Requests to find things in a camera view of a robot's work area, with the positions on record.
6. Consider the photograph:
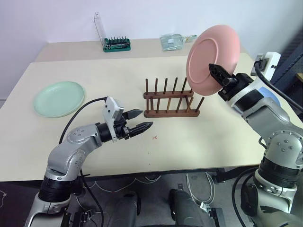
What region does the thick black looped cable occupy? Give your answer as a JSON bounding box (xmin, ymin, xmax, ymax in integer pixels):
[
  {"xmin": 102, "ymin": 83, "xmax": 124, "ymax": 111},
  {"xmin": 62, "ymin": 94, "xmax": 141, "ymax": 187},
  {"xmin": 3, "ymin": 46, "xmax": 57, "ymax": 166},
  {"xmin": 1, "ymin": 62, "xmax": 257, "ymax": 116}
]
[{"xmin": 232, "ymin": 166, "xmax": 261, "ymax": 227}]

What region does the small black box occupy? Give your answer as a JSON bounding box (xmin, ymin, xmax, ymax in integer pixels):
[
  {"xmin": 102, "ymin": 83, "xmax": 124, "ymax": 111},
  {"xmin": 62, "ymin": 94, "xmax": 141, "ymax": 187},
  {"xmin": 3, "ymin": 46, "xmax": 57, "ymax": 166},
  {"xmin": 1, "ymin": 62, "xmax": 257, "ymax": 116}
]
[{"xmin": 207, "ymin": 207, "xmax": 226, "ymax": 223}]

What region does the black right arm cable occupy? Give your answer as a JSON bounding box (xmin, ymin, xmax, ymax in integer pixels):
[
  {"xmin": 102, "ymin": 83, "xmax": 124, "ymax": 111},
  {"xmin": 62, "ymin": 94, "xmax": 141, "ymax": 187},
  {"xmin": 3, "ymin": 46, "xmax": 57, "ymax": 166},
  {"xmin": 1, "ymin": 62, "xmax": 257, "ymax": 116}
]
[{"xmin": 253, "ymin": 55, "xmax": 303, "ymax": 108}]

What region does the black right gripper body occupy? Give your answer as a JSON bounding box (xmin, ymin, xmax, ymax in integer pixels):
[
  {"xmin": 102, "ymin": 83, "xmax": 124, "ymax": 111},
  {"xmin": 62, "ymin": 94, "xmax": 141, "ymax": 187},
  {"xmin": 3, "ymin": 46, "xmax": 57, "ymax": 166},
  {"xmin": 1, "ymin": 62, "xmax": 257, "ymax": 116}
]
[{"xmin": 218, "ymin": 73, "xmax": 253, "ymax": 102}]

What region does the green plate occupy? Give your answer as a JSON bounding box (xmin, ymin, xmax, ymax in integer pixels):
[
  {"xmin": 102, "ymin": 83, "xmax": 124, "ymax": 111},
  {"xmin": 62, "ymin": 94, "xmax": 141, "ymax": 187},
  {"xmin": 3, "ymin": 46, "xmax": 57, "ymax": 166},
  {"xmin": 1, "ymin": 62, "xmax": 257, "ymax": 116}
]
[{"xmin": 33, "ymin": 80, "xmax": 86, "ymax": 119}]

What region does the green screwdriver bit set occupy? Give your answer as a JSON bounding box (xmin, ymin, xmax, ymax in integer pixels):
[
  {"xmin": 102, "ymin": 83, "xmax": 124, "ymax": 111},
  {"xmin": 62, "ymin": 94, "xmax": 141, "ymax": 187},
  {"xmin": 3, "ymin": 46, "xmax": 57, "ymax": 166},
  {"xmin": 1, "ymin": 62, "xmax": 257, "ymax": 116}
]
[{"xmin": 93, "ymin": 11, "xmax": 132, "ymax": 53}]

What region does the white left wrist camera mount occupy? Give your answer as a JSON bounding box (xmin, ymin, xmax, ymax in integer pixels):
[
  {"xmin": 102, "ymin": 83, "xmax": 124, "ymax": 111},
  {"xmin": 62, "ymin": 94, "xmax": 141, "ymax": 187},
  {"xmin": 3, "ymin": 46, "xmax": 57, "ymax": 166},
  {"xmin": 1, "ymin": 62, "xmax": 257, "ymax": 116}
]
[{"xmin": 102, "ymin": 96, "xmax": 125, "ymax": 143}]

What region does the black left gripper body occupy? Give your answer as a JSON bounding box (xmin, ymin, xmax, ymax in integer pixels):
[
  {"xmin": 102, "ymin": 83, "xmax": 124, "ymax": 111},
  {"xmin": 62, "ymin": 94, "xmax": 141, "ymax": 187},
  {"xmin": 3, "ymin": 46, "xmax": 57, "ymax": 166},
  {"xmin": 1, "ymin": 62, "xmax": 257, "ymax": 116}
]
[{"xmin": 113, "ymin": 115, "xmax": 132, "ymax": 141}]

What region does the wooden dish rack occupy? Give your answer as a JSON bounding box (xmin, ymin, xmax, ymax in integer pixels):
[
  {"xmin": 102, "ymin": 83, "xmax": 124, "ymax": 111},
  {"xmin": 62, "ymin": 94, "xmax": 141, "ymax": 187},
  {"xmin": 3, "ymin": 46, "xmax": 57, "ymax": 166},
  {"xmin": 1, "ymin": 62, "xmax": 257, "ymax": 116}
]
[{"xmin": 143, "ymin": 77, "xmax": 205, "ymax": 118}]

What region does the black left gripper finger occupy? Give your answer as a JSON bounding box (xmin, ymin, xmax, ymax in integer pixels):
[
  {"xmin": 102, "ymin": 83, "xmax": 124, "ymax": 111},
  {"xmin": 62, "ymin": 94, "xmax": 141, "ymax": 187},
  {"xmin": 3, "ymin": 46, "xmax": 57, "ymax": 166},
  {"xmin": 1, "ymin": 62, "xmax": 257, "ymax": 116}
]
[
  {"xmin": 128, "ymin": 121, "xmax": 154, "ymax": 139},
  {"xmin": 123, "ymin": 109, "xmax": 144, "ymax": 120}
]

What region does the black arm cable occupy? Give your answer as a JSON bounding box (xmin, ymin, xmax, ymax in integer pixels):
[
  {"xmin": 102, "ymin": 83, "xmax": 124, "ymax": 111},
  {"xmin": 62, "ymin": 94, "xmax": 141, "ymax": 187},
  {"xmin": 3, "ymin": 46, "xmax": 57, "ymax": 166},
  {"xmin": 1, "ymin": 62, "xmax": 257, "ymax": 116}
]
[
  {"xmin": 58, "ymin": 96, "xmax": 107, "ymax": 227},
  {"xmin": 253, "ymin": 55, "xmax": 303, "ymax": 108}
]

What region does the white floor cable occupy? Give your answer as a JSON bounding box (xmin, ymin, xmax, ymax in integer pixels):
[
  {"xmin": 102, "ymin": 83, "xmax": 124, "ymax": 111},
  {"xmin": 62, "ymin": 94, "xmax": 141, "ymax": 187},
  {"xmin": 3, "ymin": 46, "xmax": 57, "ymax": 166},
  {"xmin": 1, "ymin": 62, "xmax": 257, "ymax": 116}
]
[
  {"xmin": 185, "ymin": 172, "xmax": 214, "ymax": 213},
  {"xmin": 94, "ymin": 174, "xmax": 168, "ymax": 192}
]

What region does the pink plate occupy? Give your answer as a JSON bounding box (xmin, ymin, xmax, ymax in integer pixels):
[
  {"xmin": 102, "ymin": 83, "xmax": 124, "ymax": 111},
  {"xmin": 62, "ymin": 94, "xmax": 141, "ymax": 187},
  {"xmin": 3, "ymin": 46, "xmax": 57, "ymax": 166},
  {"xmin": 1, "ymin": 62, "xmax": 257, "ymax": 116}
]
[{"xmin": 186, "ymin": 24, "xmax": 241, "ymax": 96}]

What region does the dark rounded shape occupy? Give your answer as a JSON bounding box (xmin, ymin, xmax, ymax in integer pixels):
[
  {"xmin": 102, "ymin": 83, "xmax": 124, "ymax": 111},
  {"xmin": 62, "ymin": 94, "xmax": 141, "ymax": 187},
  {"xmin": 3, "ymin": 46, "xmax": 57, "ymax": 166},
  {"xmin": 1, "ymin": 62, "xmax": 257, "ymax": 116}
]
[
  {"xmin": 167, "ymin": 187, "xmax": 210, "ymax": 227},
  {"xmin": 113, "ymin": 191, "xmax": 143, "ymax": 227}
]

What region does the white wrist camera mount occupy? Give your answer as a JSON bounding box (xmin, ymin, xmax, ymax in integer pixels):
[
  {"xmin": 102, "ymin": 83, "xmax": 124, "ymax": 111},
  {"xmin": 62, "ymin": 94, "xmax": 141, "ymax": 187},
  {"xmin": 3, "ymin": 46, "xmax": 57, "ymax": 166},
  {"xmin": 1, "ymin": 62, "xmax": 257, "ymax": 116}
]
[
  {"xmin": 102, "ymin": 96, "xmax": 125, "ymax": 143},
  {"xmin": 251, "ymin": 52, "xmax": 282, "ymax": 80}
]

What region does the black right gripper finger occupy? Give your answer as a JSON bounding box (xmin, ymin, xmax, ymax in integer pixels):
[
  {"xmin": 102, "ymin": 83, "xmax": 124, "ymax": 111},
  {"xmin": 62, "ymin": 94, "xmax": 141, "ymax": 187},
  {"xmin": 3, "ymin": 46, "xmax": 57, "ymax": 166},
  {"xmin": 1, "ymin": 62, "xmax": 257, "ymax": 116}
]
[{"xmin": 208, "ymin": 63, "xmax": 238, "ymax": 87}]

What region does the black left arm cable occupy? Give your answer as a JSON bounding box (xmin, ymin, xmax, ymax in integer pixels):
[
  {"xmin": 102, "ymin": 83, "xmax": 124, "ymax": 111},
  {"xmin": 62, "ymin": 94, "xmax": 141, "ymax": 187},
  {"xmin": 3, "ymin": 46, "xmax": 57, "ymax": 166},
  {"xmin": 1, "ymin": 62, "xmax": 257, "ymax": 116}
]
[{"xmin": 58, "ymin": 96, "xmax": 107, "ymax": 227}]

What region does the small clear packet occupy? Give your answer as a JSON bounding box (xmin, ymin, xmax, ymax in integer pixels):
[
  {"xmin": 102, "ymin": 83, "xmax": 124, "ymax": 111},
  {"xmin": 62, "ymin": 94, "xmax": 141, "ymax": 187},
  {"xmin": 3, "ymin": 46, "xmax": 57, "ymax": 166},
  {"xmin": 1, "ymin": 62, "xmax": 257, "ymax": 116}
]
[{"xmin": 181, "ymin": 34, "xmax": 198, "ymax": 44}]

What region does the black table frame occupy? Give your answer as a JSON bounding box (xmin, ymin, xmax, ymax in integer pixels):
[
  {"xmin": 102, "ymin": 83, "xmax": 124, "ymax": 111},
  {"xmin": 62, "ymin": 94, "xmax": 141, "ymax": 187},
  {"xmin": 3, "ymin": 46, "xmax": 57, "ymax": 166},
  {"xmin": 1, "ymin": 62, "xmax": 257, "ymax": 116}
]
[{"xmin": 78, "ymin": 165, "xmax": 261, "ymax": 184}]

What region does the clear bag with green contents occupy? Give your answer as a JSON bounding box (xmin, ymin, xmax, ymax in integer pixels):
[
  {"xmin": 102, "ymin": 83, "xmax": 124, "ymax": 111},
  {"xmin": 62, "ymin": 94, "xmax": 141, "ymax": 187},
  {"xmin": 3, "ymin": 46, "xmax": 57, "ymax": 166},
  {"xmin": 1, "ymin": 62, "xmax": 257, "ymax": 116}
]
[{"xmin": 159, "ymin": 34, "xmax": 187, "ymax": 52}]

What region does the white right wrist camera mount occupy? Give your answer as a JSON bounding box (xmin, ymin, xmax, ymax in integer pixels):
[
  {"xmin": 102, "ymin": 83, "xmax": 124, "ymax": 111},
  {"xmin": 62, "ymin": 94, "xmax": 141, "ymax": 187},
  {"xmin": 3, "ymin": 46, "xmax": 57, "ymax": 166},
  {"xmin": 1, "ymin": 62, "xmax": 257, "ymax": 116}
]
[{"xmin": 251, "ymin": 52, "xmax": 282, "ymax": 80}]

